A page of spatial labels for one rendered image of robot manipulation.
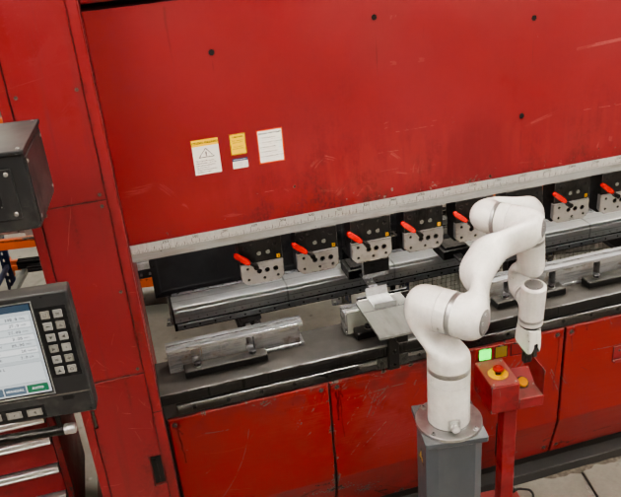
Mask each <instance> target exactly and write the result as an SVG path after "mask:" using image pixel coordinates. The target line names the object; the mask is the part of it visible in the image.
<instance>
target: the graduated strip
mask: <svg viewBox="0 0 621 497"><path fill-rule="evenodd" d="M616 164H621V156H616V157H611V158H605V159H600V160H594V161H589V162H584V163H578V164H573V165H568V166H563V167H558V168H552V169H547V170H541V171H536V172H530V173H525V174H520V175H514V176H509V177H499V178H494V179H488V180H483V181H477V182H473V183H468V184H462V185H457V186H451V187H446V188H441V189H435V190H430V191H424V192H419V193H413V194H408V195H403V196H397V197H392V198H387V199H382V200H377V201H371V202H366V203H360V204H355V205H350V206H344V207H339V208H333V209H328V210H323V211H317V212H312V213H307V214H302V215H296V216H291V217H286V218H280V219H275V220H269V221H264V222H259V223H253V224H248V225H242V226H237V227H232V228H227V229H222V230H216V231H211V232H206V233H200V234H195V235H189V236H184V237H179V238H173V239H168V240H162V241H157V242H151V243H146V244H142V245H136V246H131V247H130V249H131V254H137V253H143V252H148V251H153V250H159V249H168V248H174V247H179V246H184V245H190V244H195V243H200V242H206V241H211V240H216V239H222V238H226V237H232V236H237V235H242V234H248V233H253V232H258V231H264V230H269V229H274V228H280V227H285V226H290V225H296V224H301V223H305V222H311V221H316V220H321V219H327V218H332V217H337V216H343V215H348V214H353V213H359V212H364V211H369V210H375V209H380V208H384V207H390V206H395V205H400V204H406V203H411V202H416V201H422V200H427V199H432V198H438V197H443V196H448V195H454V194H459V193H463V192H469V191H474V190H479V189H485V188H490V187H495V186H501V185H506V184H511V183H517V182H522V181H527V180H533V179H538V178H548V177H553V176H557V175H563V174H568V173H573V172H579V171H584V170H589V169H595V168H600V167H605V166H611V165H616Z"/></svg>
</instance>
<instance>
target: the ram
mask: <svg viewBox="0 0 621 497"><path fill-rule="evenodd" d="M81 13H82V18H83V23H84V28H85V33H86V38H87V43H88V47H89V51H90V56H91V61H92V66H93V71H94V75H95V80H96V85H97V90H98V95H99V100H100V105H101V109H102V114H103V123H104V128H105V133H106V138H107V142H108V147H109V152H110V156H111V161H112V166H113V170H114V175H115V180H116V185H117V190H118V195H119V200H120V204H121V209H122V214H123V219H124V224H125V229H126V233H127V238H128V243H129V247H131V246H136V245H142V244H146V243H151V242H157V241H162V240H168V239H173V238H179V237H184V236H189V235H195V234H200V233H206V232H211V231H216V230H222V229H227V228H232V227H237V226H242V225H248V224H253V223H259V222H264V221H269V220H275V219H280V218H286V217H291V216H296V215H302V214H307V213H312V212H317V211H323V210H328V209H333V208H339V207H344V206H350V205H355V204H360V203H366V202H371V201H377V200H382V199H387V198H392V197H397V196H403V195H408V194H413V193H419V192H424V191H430V190H435V189H441V188H446V187H451V186H457V185H462V184H468V183H473V182H477V181H483V180H488V179H494V178H503V177H509V176H514V175H520V174H525V173H530V172H536V171H541V170H547V169H552V168H558V167H563V166H568V165H573V164H578V163H584V162H589V161H594V160H600V159H605V158H611V157H616V156H621V0H146V1H137V2H129V3H120V4H112V5H104V6H96V7H88V8H82V9H81ZM276 127H282V133H283V143H284V153H285V160H284V161H278V162H272V163H266V164H261V165H260V164H259V155H258V146H257V138H256V131H257V130H264V129H270V128H276ZM239 133H244V136H245V145H246V153H244V154H238V155H233V156H232V151H231V144H230V136H229V135H232V134H239ZM214 137H218V144H219V151H220V159H221V166H222V171H221V172H217V173H212V174H206V175H200V176H197V175H196V173H195V168H194V162H193V155H192V149H191V142H190V141H196V140H202V139H208V138H214ZM244 157H247V160H248V167H245V168H240V169H234V167H233V159H238V158H244ZM617 171H621V164H616V165H611V166H605V167H600V168H595V169H589V170H584V171H579V172H573V173H568V174H563V175H557V176H553V177H543V178H538V179H533V180H527V181H522V182H517V183H511V184H506V185H501V186H495V187H490V188H485V189H479V190H474V191H469V192H463V193H459V194H454V195H448V196H443V197H438V198H432V199H427V200H422V201H416V202H411V203H406V204H400V205H395V206H390V207H384V208H380V209H375V210H369V211H364V212H359V213H353V214H348V215H343V216H337V217H332V218H327V219H321V220H316V221H311V222H305V223H301V224H296V225H290V226H285V227H280V228H274V229H269V230H264V231H258V232H253V233H248V234H242V235H237V236H232V237H226V238H222V239H216V240H211V241H206V242H200V243H195V244H190V245H184V246H179V247H174V248H164V249H159V250H153V251H148V252H143V253H137V254H131V257H132V262H139V261H144V260H149V259H155V258H160V257H165V256H170V255H176V254H181V253H186V252H191V251H197V250H202V249H211V248H216V247H221V246H226V245H232V244H237V243H242V242H248V241H253V240H258V239H263V238H269V237H274V236H279V235H284V234H290V233H295V232H299V231H305V230H310V229H315V228H320V227H326V226H331V225H336V224H341V223H347V222H352V221H357V220H363V219H368V218H373V217H377V216H383V215H388V214H393V213H399V212H404V211H409V210H414V209H420V208H425V207H430V206H435V205H441V204H446V203H451V202H456V201H461V200H466V199H471V198H477V197H482V196H487V195H492V194H498V193H503V192H508V191H514V190H519V189H524V188H529V187H535V186H540V185H544V184H550V183H555V182H560V181H565V180H571V179H576V178H585V177H591V176H596V175H601V174H607V173H612V172H617Z"/></svg>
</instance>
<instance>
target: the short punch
mask: <svg viewBox="0 0 621 497"><path fill-rule="evenodd" d="M388 270H389V257H385V258H380V259H375V260H370V261H366V262H362V274H363V279H368V278H373V277H378V276H382V275H386V274H388Z"/></svg>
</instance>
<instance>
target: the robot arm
mask: <svg viewBox="0 0 621 497"><path fill-rule="evenodd" d="M469 218H470V222H471V224H472V226H473V227H474V228H475V229H477V230H479V231H481V232H483V233H487V234H489V235H486V236H483V237H481V238H479V239H477V240H476V241H475V242H474V243H473V244H472V245H471V247H470V248H469V250H468V251H467V253H466V254H465V256H464V257H463V259H462V261H461V264H460V266H459V277H460V280H461V282H462V284H463V286H464V288H465V289H466V290H467V292H466V293H461V292H457V291H453V290H451V289H447V288H443V287H439V286H435V285H430V284H421V285H418V286H416V287H414V288H413V289H412V290H411V291H410V292H409V293H408V295H407V297H406V298H405V303H404V314H405V318H406V321H407V323H408V325H409V327H410V329H411V330H412V332H413V334H414V335H415V337H416V338H417V339H418V341H419V342H420V344H421V345H422V346H423V348H424V349H425V351H426V355H427V400H428V402H426V403H424V404H423V405H421V406H420V407H419V409H418V410H417V412H416V415H415V422H416V426H417V428H418V429H419V431H420V432H421V433H422V434H424V435H425V436H426V437H428V438H430V439H432V440H435V441H438V442H442V443H460V442H464V441H467V440H469V439H471V438H473V437H475V436H476V435H477V434H478V433H479V432H480V430H481V428H482V424H483V420H482V415H481V413H480V411H479V410H478V409H477V408H476V407H475V406H474V405H472V404H471V403H470V384H471V356H470V351H469V349H468V348H467V346H466V345H465V344H464V343H463V342H462V341H461V340H467V341H472V340H477V339H479V338H481V337H482V336H484V334H485V333H486V332H487V331H488V328H489V325H490V317H491V315H490V301H489V292H490V287H491V284H492V281H493V279H494V277H495V275H496V273H497V272H498V270H499V268H500V267H501V265H502V264H503V262H504V261H505V260H506V259H508V258H509V257H511V256H513V255H517V262H515V263H513V264H512V265H511V266H510V268H509V271H508V283H509V290H510V292H511V294H512V295H513V297H514V298H515V299H516V300H517V303H518V318H517V329H516V341H517V343H518V344H519V346H520V347H521V351H522V355H521V361H523V363H527V362H531V360H532V357H537V351H538V352H539V351H540V346H541V328H540V327H541V326H542V325H543V319H544V310H545V301H546V292H547V285H546V284H545V283H544V282H543V281H541V280H539V279H530V278H536V277H538V276H540V275H541V274H542V273H543V271H544V268H545V232H546V220H545V213H544V208H543V205H542V204H541V202H540V201H539V200H538V199H537V198H535V197H533V196H519V197H507V196H495V197H487V198H484V199H481V200H479V201H477V202H476V203H475V204H474V205H473V206H472V208H471V210H470V214H469ZM460 339H461V340H460Z"/></svg>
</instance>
